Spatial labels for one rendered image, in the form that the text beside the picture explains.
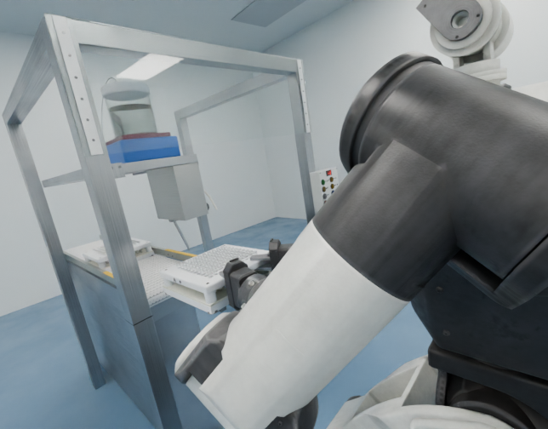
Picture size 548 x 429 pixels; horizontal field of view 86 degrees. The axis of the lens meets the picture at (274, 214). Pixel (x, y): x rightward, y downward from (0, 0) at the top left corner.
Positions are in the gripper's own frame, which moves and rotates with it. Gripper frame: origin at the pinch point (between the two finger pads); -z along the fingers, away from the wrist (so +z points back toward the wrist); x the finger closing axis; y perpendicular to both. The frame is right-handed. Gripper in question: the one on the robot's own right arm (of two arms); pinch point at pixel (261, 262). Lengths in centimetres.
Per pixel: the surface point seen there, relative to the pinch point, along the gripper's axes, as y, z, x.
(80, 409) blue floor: 37, -130, 98
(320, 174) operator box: 75, 15, -14
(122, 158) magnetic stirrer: 12, -44, -33
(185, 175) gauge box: 25.0, -30.3, -24.7
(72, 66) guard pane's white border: -2, -41, -57
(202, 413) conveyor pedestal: 23, -45, 79
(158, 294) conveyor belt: 9.1, -41.1, 13.3
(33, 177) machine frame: 56, -134, -32
